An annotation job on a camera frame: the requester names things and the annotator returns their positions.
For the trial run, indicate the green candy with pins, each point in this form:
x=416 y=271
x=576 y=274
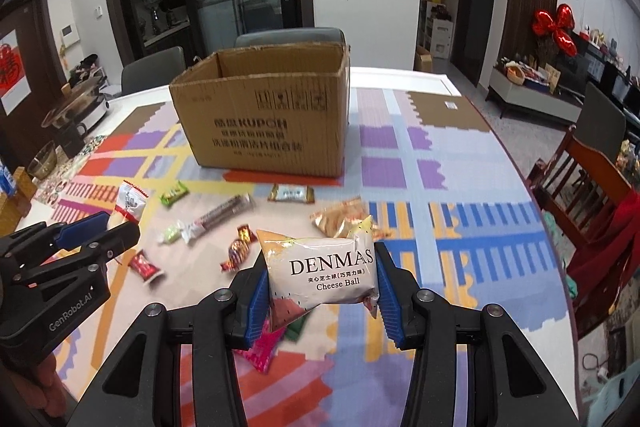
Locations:
x=177 y=191

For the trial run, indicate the gold brown snack bar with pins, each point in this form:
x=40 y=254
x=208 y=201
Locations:
x=291 y=193

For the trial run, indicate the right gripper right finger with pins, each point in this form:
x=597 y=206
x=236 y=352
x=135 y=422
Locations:
x=508 y=383

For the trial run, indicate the gold foil snack bag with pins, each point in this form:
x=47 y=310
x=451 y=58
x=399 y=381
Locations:
x=339 y=219

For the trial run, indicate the person's left hand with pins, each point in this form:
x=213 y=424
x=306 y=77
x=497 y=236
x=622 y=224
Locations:
x=42 y=389

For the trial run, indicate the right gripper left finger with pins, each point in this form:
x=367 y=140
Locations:
x=139 y=383

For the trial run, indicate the brown cardboard box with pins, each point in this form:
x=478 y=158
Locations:
x=281 y=108

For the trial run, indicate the colourful patterned table mat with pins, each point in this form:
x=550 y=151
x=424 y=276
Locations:
x=453 y=209

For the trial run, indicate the white low side cabinet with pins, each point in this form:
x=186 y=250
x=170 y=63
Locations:
x=525 y=99

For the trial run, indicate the floral tile placemat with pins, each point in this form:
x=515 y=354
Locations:
x=51 y=188

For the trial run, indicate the grey dining chair centre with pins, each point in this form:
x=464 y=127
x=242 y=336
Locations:
x=274 y=37

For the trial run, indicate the small red candy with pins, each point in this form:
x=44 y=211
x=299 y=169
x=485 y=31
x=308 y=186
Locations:
x=145 y=268

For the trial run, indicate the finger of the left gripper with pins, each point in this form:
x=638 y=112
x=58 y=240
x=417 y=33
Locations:
x=65 y=268
x=47 y=240

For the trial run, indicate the floor cardboard box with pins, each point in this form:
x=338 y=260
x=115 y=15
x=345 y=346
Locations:
x=423 y=61

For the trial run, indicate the grey dining chair left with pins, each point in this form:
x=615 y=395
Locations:
x=152 y=71

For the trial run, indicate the long silver snack stick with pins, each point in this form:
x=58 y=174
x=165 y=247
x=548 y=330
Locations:
x=192 y=231

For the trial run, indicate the glass bowl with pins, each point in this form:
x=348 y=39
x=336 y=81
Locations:
x=43 y=164

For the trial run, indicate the white red snack packet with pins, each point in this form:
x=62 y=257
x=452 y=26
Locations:
x=129 y=205

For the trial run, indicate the electric hot pot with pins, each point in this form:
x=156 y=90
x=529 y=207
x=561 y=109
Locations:
x=80 y=111

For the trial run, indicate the grey chair right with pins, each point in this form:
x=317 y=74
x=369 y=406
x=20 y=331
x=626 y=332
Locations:
x=600 y=125

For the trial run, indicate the grey dining chair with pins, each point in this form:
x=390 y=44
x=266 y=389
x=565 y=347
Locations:
x=152 y=71
x=274 y=37

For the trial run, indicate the red gold foil candy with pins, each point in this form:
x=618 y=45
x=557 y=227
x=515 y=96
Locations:
x=239 y=249

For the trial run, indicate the red wooden chair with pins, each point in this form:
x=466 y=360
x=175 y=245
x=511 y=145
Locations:
x=597 y=210

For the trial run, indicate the white Denmas cheese ball bag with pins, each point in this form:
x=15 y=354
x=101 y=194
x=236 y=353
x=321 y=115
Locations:
x=306 y=273

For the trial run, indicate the red heart balloon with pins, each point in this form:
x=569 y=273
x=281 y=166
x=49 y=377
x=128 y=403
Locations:
x=559 y=25

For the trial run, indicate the pink snack packet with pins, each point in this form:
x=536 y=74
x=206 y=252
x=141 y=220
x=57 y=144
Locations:
x=264 y=349

